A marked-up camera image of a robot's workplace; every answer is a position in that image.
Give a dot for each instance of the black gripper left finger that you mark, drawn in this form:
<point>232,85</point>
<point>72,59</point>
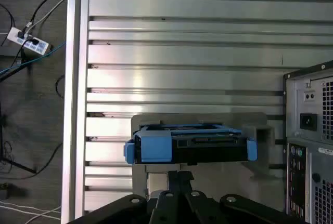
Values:
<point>161,208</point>

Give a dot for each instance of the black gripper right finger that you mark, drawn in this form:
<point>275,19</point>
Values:
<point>203,208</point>

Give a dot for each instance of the hard disk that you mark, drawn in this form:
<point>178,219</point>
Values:
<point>156,146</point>

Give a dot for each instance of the grey parts rack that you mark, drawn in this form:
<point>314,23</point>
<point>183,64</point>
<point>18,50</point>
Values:
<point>221,179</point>

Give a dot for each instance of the black open PC case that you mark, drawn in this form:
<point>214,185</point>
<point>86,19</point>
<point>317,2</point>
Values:
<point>296,156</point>

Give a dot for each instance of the silver PC power supply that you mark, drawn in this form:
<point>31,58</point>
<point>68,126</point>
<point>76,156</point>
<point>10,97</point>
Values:
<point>299,104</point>

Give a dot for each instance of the black stand leg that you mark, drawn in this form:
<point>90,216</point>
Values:
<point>20,166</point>

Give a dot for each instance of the white power strip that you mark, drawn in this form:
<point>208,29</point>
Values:
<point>15,34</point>

